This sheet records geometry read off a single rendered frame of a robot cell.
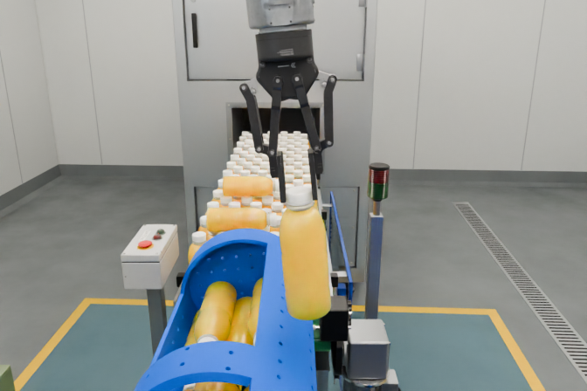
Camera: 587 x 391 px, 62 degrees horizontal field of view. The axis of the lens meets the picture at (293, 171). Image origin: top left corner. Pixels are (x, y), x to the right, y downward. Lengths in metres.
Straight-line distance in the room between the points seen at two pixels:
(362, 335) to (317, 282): 0.68
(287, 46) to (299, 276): 0.32
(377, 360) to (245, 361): 0.75
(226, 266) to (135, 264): 0.30
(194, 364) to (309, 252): 0.21
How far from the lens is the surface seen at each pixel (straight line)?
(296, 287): 0.73
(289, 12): 0.63
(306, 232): 0.69
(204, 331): 0.97
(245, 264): 1.12
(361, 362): 1.41
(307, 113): 0.67
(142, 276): 1.35
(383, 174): 1.46
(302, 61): 0.66
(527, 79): 5.58
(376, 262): 1.58
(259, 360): 0.72
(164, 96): 5.43
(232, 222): 1.38
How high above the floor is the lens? 1.67
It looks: 17 degrees down
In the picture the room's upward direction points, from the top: straight up
